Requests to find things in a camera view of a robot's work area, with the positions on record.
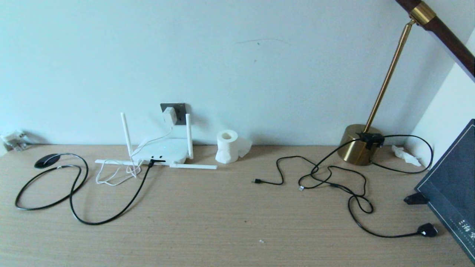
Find black ethernet cable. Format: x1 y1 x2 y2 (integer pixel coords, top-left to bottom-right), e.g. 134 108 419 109
15 159 156 226

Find white router with antennas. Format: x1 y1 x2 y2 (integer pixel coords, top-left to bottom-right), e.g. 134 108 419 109
95 112 218 170

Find white toilet paper roll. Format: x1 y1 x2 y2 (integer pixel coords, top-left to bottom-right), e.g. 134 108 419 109
215 130 253 164

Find brass desk lamp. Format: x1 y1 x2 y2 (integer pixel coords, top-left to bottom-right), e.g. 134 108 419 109
338 0 475 166

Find crumpled white tissue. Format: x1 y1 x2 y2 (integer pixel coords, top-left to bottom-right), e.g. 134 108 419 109
393 145 423 167

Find clear plastic wrapper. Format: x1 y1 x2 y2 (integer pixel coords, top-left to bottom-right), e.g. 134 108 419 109
0 130 28 152

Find thin black usb cable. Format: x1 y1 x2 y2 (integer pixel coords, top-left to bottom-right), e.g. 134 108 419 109
252 155 374 215

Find grey wall socket plate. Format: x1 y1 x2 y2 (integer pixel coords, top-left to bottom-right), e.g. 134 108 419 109
160 103 187 125

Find thin white adapter cable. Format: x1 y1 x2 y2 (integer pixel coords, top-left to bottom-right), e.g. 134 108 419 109
96 126 174 186

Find black cables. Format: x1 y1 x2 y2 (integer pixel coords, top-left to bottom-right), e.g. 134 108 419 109
298 133 438 238

